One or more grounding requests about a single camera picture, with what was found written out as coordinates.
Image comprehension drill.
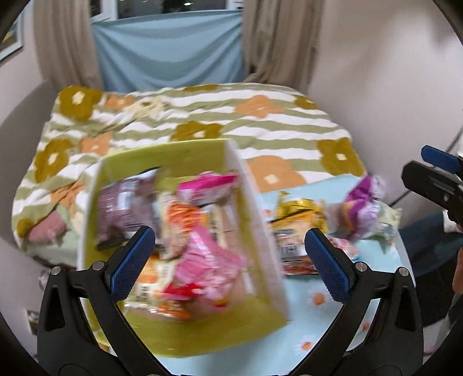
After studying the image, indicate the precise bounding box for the light blue daisy tablecloth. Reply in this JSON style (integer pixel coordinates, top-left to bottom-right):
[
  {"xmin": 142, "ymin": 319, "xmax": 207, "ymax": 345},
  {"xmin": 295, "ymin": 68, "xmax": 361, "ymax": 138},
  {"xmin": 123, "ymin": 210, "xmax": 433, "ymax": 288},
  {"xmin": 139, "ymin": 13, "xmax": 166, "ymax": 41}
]
[{"xmin": 155, "ymin": 172, "xmax": 409, "ymax": 376}]

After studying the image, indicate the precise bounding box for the pink striped snack packet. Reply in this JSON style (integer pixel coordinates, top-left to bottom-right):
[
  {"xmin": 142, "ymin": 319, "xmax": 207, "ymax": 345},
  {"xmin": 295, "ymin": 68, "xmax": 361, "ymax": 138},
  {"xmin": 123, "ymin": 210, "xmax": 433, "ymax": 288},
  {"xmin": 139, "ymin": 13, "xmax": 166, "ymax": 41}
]
[{"xmin": 174, "ymin": 224, "xmax": 247, "ymax": 309}]

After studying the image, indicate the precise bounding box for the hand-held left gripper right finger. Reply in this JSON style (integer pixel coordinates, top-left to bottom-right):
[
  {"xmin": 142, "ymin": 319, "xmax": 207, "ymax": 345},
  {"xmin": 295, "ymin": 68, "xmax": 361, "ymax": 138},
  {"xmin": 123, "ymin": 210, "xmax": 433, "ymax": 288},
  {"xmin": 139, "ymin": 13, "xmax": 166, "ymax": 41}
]
[{"xmin": 291, "ymin": 228, "xmax": 425, "ymax": 376}]

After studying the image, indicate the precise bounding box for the pink white snack packet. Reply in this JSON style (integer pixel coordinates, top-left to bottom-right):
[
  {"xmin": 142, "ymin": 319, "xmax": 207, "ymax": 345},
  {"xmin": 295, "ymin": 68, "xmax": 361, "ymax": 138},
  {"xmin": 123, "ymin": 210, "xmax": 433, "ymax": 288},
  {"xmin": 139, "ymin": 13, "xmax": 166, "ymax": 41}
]
[{"xmin": 177, "ymin": 173, "xmax": 239, "ymax": 207}]

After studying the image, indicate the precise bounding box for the yellow snack packet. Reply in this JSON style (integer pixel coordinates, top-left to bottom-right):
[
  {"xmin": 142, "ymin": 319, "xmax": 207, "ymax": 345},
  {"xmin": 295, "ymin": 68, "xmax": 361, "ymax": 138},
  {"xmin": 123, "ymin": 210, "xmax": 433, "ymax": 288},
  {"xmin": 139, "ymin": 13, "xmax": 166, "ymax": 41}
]
[{"xmin": 271, "ymin": 191, "xmax": 327, "ymax": 233}]

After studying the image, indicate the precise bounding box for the green striped floral blanket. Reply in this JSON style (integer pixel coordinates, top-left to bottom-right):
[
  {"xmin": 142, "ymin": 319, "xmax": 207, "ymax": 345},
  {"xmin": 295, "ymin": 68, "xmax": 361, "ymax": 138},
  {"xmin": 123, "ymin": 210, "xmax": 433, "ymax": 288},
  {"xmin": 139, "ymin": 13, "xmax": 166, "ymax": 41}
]
[{"xmin": 11, "ymin": 83, "xmax": 366, "ymax": 268}]

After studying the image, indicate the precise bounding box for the framed picture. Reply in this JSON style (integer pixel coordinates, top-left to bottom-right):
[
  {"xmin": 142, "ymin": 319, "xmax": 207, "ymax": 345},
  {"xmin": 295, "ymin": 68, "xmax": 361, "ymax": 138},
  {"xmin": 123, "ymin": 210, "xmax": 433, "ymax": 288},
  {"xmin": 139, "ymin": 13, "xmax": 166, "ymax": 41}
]
[{"xmin": 0, "ymin": 25, "xmax": 24, "ymax": 62}]

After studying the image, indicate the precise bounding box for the beige curtain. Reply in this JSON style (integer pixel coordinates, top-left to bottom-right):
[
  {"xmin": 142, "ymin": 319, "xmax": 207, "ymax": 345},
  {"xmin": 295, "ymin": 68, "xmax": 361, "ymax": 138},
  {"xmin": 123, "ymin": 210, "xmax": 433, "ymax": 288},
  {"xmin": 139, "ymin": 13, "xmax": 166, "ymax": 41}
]
[
  {"xmin": 32, "ymin": 0, "xmax": 102, "ymax": 91},
  {"xmin": 240, "ymin": 0, "xmax": 324, "ymax": 91}
]

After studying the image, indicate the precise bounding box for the green cardboard box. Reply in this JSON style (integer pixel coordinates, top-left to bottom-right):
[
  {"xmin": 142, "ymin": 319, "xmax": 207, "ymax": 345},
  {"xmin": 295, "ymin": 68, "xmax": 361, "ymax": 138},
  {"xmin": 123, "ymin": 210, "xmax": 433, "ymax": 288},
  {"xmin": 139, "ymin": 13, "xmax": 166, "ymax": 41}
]
[{"xmin": 76, "ymin": 138, "xmax": 292, "ymax": 358}]

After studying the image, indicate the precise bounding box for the brown purple snack bag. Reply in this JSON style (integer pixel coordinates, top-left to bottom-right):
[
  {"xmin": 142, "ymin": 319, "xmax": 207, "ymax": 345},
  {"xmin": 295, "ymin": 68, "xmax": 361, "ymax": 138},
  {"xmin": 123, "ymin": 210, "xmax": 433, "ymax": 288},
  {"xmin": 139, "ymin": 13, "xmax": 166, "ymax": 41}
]
[{"xmin": 97, "ymin": 176, "xmax": 160, "ymax": 251}]

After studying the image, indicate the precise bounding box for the person's right forearm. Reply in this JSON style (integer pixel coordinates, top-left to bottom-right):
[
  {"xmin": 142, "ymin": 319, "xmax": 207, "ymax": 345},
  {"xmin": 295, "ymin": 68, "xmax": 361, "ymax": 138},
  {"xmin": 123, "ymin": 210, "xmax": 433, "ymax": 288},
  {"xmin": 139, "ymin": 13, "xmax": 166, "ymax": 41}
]
[{"xmin": 452, "ymin": 249, "xmax": 463, "ymax": 292}]

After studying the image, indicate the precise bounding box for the purple snack packet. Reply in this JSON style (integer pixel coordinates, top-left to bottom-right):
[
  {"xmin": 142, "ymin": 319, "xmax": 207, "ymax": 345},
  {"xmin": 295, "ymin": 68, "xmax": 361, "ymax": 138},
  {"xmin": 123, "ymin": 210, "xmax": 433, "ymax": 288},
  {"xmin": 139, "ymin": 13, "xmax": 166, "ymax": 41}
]
[{"xmin": 343, "ymin": 175, "xmax": 387, "ymax": 218}]

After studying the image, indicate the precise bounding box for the pale green snack packet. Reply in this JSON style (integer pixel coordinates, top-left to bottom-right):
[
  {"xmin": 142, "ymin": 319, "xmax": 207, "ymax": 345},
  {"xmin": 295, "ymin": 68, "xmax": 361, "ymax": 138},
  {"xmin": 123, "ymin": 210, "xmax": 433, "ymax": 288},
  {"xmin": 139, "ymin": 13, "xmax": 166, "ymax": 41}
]
[{"xmin": 362, "ymin": 209, "xmax": 403, "ymax": 251}]

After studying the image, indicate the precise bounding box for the window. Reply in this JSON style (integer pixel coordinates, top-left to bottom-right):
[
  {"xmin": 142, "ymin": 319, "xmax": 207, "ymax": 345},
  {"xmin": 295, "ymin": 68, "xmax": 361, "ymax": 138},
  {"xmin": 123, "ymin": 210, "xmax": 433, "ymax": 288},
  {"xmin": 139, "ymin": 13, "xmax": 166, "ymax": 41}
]
[{"xmin": 89, "ymin": 0, "xmax": 247, "ymax": 20}]

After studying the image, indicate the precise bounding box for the blue cloth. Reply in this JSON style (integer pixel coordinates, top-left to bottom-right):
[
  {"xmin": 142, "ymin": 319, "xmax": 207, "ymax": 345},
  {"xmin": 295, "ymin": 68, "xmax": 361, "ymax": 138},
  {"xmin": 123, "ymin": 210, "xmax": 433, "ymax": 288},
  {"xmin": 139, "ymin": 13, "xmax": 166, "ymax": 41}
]
[{"xmin": 90, "ymin": 10, "xmax": 247, "ymax": 93}]

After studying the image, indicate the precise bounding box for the grey headboard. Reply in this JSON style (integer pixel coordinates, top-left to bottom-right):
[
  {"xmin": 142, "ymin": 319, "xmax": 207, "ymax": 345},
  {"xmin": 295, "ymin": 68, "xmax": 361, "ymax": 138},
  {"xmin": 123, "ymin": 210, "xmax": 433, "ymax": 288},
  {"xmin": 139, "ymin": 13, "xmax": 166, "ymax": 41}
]
[{"xmin": 0, "ymin": 78, "xmax": 60, "ymax": 254}]

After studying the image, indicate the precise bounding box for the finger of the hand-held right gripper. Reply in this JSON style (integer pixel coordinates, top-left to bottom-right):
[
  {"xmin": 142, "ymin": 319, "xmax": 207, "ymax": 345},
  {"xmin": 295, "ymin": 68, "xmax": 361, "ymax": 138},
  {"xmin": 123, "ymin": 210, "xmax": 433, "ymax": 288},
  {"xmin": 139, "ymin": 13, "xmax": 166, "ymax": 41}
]
[
  {"xmin": 420, "ymin": 145, "xmax": 459, "ymax": 173},
  {"xmin": 402, "ymin": 161, "xmax": 463, "ymax": 211}
]

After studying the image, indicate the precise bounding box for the person's leg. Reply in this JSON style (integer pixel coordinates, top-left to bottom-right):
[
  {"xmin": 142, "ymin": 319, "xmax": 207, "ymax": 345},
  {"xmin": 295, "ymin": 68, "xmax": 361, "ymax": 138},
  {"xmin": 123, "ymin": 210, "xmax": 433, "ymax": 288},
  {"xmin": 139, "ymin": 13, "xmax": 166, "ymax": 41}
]
[{"xmin": 400, "ymin": 211, "xmax": 463, "ymax": 277}]

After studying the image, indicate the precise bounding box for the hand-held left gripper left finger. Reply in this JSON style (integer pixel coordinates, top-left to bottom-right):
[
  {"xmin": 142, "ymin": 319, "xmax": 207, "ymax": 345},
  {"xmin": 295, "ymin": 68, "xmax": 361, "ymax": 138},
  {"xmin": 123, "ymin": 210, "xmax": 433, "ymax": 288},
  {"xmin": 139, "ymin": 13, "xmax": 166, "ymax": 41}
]
[{"xmin": 37, "ymin": 226, "xmax": 170, "ymax": 376}]

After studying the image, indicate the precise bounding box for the orange white snack packet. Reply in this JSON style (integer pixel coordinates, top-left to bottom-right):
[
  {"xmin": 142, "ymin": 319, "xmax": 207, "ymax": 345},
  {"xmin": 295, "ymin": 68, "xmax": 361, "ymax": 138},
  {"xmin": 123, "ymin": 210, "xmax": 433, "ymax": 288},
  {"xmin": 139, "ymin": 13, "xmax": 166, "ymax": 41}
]
[{"xmin": 126, "ymin": 253, "xmax": 193, "ymax": 320}]

